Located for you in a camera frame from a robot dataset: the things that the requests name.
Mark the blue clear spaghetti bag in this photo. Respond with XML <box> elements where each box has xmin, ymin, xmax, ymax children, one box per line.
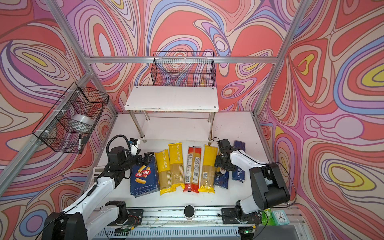
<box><xmin>214</xmin><ymin>167</ymin><xmax>229</xmax><ymax>189</ymax></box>

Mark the blue Barilla rigatoni box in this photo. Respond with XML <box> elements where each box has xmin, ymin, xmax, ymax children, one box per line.
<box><xmin>130</xmin><ymin>156</ymin><xmax>160</xmax><ymax>198</ymax></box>

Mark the blue Barilla spaghetti box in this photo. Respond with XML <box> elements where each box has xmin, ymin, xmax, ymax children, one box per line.
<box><xmin>232</xmin><ymin>141</ymin><xmax>246</xmax><ymax>183</ymax></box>

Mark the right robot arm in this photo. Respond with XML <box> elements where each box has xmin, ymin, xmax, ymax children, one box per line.
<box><xmin>215</xmin><ymin>139</ymin><xmax>291</xmax><ymax>223</ymax></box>

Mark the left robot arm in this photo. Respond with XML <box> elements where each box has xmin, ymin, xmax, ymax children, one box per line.
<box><xmin>38</xmin><ymin>135</ymin><xmax>155</xmax><ymax>240</ymax></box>

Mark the white two-tier shelf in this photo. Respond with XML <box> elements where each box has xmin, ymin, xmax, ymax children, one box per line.
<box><xmin>125</xmin><ymin>86</ymin><xmax>219</xmax><ymax>143</ymax></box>

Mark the yellow spaghetti bag barcode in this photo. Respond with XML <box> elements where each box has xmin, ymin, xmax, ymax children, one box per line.
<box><xmin>199</xmin><ymin>145</ymin><xmax>218</xmax><ymax>194</ymax></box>

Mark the yellow Pastatime bag left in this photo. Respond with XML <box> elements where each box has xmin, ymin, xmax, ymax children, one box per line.
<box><xmin>155</xmin><ymin>150</ymin><xmax>176</xmax><ymax>195</ymax></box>

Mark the yellow pastatime bag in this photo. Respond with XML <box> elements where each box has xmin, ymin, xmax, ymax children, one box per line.
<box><xmin>169</xmin><ymin>143</ymin><xmax>185</xmax><ymax>190</ymax></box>
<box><xmin>155</xmin><ymin>150</ymin><xmax>176</xmax><ymax>195</ymax></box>

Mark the yellow Pastatime bag right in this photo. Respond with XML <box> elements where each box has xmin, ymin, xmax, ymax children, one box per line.
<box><xmin>169</xmin><ymin>143</ymin><xmax>185</xmax><ymax>190</ymax></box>

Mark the red spaghetti bag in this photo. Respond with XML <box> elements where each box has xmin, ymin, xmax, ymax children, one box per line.
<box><xmin>184</xmin><ymin>147</ymin><xmax>202</xmax><ymax>194</ymax></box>

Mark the black marker pen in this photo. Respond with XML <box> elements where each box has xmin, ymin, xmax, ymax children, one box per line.
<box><xmin>78</xmin><ymin>134</ymin><xmax>82</xmax><ymax>152</ymax></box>

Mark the silver tape roll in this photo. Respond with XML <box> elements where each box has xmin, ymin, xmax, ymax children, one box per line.
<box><xmin>72</xmin><ymin>114</ymin><xmax>94</xmax><ymax>126</ymax></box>

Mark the round black white sensor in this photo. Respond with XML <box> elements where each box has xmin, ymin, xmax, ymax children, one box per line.
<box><xmin>183</xmin><ymin>205</ymin><xmax>196</xmax><ymax>221</ymax></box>

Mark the green alarm clock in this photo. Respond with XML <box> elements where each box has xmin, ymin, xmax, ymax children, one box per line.
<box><xmin>272</xmin><ymin>210</ymin><xmax>290</xmax><ymax>226</ymax></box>

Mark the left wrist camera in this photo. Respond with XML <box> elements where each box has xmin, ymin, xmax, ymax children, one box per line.
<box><xmin>129</xmin><ymin>138</ymin><xmax>140</xmax><ymax>156</ymax></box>

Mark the black wire basket left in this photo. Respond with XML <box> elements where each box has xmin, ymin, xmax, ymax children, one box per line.
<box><xmin>32</xmin><ymin>83</ymin><xmax>109</xmax><ymax>154</ymax></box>

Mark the black wire basket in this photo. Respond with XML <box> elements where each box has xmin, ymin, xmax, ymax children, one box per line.
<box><xmin>151</xmin><ymin>51</ymin><xmax>216</xmax><ymax>87</ymax></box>
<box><xmin>32</xmin><ymin>83</ymin><xmax>109</xmax><ymax>154</ymax></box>

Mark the black wire basket back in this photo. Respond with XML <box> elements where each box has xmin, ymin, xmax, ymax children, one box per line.
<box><xmin>151</xmin><ymin>51</ymin><xmax>216</xmax><ymax>87</ymax></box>

